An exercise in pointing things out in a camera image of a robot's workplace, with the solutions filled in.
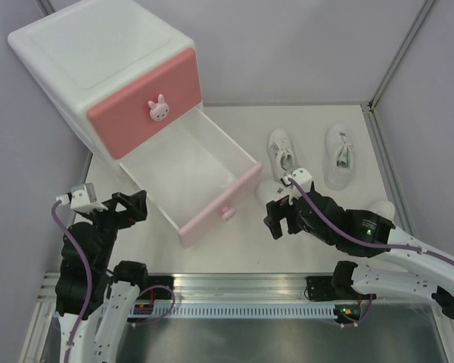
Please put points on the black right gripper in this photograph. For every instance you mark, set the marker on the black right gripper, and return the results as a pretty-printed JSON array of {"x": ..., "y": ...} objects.
[{"x": 275, "y": 211}]

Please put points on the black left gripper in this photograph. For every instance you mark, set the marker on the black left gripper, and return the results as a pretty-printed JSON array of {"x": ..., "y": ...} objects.
[{"x": 135, "y": 210}]

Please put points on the white sneaker with metal tag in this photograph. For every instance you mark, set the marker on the white sneaker with metal tag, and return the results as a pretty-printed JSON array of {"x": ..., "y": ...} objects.
[{"x": 280, "y": 150}]

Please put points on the light pink drawer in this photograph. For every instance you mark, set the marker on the light pink drawer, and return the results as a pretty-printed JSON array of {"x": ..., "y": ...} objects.
[{"x": 191, "y": 170}]

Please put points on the white sneaker under arm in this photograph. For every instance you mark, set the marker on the white sneaker under arm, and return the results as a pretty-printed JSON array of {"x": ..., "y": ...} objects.
[{"x": 383, "y": 208}]

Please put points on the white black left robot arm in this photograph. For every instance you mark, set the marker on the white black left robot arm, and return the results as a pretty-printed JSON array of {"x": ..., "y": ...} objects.
[{"x": 92, "y": 302}]

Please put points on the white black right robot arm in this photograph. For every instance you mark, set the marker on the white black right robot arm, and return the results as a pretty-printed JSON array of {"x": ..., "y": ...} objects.
[{"x": 427, "y": 274}]

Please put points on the white plastic cabinet body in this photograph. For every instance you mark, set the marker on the white plastic cabinet body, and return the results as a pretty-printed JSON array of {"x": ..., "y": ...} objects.
[{"x": 88, "y": 51}]

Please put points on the white sneaker lying sideways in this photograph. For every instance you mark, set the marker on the white sneaker lying sideways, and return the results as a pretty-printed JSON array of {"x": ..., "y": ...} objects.
[{"x": 269, "y": 190}]

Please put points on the pink lower drawer knob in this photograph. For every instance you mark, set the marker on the pink lower drawer knob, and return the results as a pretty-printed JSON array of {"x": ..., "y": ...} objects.
[{"x": 227, "y": 213}]

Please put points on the dark pink upper drawer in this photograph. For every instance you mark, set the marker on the dark pink upper drawer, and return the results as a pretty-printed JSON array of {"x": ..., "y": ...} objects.
[{"x": 122, "y": 121}]

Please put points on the pink bunny drawer knob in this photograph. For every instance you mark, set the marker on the pink bunny drawer knob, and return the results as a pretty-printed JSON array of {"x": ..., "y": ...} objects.
[{"x": 158, "y": 110}]

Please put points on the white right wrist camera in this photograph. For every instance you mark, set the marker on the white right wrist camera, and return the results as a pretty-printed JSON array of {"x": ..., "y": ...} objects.
[{"x": 297, "y": 176}]

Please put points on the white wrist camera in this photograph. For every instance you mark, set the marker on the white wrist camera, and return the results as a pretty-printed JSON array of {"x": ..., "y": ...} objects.
[
  {"x": 82, "y": 199},
  {"x": 297, "y": 176}
]

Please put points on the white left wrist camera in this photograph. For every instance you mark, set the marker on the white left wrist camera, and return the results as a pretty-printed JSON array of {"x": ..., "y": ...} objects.
[{"x": 82, "y": 199}]

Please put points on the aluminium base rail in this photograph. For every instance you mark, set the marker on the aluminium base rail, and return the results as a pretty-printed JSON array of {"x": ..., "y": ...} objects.
[{"x": 227, "y": 287}]

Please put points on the white slotted cable duct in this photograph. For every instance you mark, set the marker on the white slotted cable duct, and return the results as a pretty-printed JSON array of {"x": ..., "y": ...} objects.
[{"x": 253, "y": 311}]

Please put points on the aluminium corner frame post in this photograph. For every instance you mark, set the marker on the aluminium corner frame post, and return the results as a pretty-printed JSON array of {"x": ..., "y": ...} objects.
[{"x": 409, "y": 38}]

